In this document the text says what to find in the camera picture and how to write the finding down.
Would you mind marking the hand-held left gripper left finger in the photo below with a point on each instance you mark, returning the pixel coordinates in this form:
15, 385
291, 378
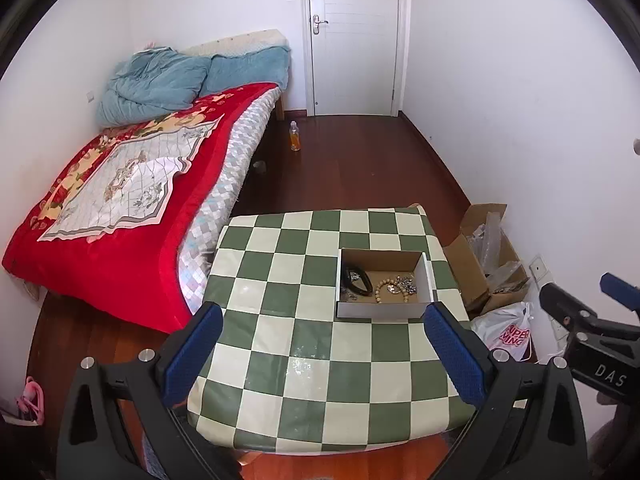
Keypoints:
197, 350

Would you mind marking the clear plastic wrap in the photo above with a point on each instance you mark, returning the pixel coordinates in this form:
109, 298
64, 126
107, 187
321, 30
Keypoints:
492, 245

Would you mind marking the orange drink bottle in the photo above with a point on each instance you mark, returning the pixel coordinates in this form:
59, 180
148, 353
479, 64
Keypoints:
295, 137

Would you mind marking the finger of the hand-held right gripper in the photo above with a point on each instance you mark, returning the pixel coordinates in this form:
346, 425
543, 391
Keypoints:
562, 307
620, 287

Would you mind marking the white door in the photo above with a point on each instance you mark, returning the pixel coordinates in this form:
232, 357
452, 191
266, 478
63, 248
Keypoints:
355, 50

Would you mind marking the white plastic bag red print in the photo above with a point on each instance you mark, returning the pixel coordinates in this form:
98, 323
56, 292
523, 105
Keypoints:
502, 330

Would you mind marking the beige mattress pad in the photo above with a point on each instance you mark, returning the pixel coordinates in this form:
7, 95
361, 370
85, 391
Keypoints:
250, 40

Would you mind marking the wooden bed frame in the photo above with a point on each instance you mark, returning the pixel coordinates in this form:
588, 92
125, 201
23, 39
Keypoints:
280, 105

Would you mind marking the black wristband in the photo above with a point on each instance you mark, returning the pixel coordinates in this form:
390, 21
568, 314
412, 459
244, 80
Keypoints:
364, 287

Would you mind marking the white wall socket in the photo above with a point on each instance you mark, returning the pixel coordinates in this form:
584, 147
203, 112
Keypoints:
539, 268

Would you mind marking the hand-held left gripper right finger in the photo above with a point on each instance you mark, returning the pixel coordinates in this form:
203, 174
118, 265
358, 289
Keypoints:
455, 355

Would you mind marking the red printed blanket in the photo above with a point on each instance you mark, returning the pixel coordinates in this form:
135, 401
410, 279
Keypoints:
135, 270

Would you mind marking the pink slippers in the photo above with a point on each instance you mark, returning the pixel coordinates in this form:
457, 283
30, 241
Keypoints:
30, 400

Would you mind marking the white cardboard box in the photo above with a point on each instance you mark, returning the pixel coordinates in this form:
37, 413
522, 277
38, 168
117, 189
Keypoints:
380, 311

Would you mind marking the green checkered tablecloth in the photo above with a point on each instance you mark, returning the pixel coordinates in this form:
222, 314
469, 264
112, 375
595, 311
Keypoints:
280, 335

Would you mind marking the small grey floor object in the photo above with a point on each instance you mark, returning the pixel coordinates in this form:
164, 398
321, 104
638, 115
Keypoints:
259, 165

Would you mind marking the dark object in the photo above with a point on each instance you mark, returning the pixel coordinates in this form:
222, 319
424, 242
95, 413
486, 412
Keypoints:
25, 450

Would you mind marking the brown cardboard box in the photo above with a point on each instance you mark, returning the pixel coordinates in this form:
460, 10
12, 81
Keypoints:
465, 270

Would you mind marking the blue quilt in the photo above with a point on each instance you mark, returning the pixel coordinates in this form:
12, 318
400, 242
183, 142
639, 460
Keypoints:
150, 85

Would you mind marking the diamond pattern bed sheet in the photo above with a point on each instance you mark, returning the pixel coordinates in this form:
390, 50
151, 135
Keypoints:
220, 200

